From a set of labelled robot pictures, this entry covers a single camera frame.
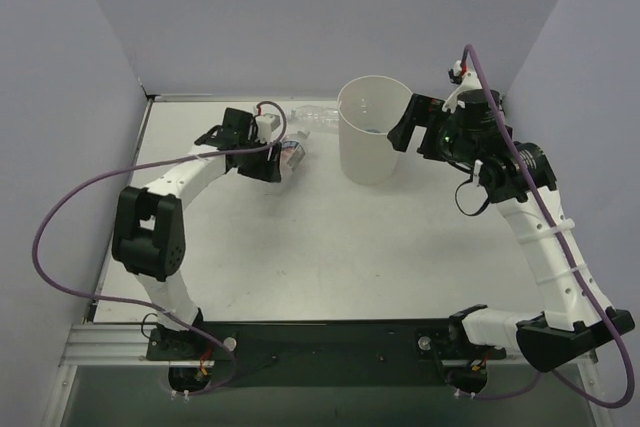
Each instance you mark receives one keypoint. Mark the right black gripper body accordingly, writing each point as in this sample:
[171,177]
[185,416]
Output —
[425,124]

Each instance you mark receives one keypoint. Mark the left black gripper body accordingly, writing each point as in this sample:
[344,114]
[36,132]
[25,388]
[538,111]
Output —
[261,167]

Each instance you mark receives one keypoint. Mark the white paper bin cup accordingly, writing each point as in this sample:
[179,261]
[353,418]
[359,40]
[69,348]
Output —
[369,102]

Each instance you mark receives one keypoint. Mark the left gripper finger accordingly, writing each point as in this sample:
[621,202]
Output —
[273,169]
[254,166]

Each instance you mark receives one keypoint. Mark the red white label bottle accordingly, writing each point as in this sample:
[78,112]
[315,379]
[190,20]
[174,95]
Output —
[293,151]

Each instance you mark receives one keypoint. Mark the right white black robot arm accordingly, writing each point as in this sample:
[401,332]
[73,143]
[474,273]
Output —
[521,184]

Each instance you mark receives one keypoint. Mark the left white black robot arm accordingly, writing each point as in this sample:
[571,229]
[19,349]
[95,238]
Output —
[149,237]

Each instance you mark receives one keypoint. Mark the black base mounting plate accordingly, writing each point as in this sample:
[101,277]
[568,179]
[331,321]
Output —
[347,353]

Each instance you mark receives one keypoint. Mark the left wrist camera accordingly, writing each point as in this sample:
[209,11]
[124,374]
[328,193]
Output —
[266,124]

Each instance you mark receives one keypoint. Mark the clear unlabelled plastic bottle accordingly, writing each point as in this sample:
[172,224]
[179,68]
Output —
[315,118]

